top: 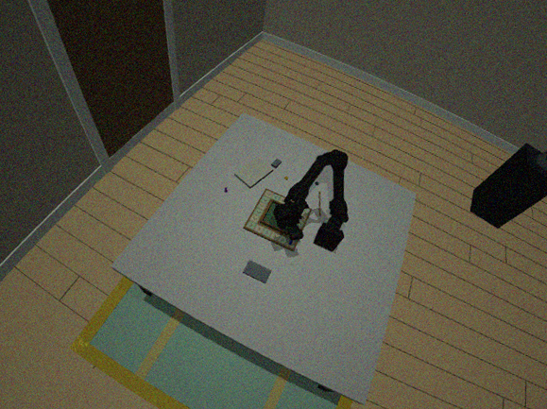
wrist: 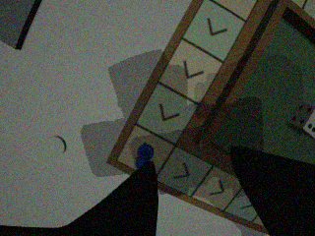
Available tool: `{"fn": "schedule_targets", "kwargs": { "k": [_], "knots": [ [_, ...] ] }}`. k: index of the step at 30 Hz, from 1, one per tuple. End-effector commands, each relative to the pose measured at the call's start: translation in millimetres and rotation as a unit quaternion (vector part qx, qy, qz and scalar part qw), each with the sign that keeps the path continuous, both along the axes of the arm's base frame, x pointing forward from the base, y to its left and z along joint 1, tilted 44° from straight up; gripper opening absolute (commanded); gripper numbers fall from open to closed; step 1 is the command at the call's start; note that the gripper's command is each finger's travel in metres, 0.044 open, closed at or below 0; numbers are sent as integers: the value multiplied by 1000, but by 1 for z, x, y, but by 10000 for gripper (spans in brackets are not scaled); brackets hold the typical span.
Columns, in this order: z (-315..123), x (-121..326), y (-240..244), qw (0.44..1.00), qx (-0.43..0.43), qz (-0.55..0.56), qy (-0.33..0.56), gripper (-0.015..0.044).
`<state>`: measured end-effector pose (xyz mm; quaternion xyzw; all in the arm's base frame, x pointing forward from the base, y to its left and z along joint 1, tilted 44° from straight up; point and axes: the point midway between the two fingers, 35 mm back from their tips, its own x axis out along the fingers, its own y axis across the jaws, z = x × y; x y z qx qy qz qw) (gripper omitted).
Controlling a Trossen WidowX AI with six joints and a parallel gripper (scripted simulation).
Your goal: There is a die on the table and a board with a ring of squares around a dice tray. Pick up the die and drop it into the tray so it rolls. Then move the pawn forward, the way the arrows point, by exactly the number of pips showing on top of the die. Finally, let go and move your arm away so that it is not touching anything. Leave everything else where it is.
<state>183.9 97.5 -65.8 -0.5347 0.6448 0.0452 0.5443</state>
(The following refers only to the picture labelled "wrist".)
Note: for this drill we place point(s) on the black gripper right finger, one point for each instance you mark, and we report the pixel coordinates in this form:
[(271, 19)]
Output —
[(282, 190)]

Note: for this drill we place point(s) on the dark blue pawn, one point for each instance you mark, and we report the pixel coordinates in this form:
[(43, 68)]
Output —
[(145, 153)]

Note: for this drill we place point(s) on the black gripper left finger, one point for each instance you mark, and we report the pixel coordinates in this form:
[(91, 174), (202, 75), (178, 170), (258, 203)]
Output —
[(130, 210)]

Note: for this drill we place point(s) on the brown board frame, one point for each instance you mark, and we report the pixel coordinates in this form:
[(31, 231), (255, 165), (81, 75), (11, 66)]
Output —
[(207, 103)]

